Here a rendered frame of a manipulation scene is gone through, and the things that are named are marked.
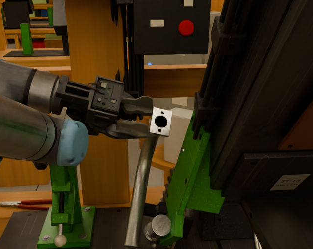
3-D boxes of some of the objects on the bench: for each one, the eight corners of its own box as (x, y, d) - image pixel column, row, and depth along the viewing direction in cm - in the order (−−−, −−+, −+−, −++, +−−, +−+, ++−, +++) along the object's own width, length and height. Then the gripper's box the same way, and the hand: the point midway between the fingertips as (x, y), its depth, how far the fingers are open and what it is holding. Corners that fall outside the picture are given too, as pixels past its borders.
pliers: (53, 201, 107) (53, 198, 106) (48, 211, 102) (47, 208, 102) (3, 200, 107) (2, 197, 107) (-5, 210, 103) (-6, 207, 102)
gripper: (48, 110, 58) (169, 140, 62) (64, 57, 63) (176, 87, 66) (49, 128, 66) (157, 153, 70) (64, 79, 70) (164, 105, 74)
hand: (156, 124), depth 70 cm, fingers closed on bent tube, 3 cm apart
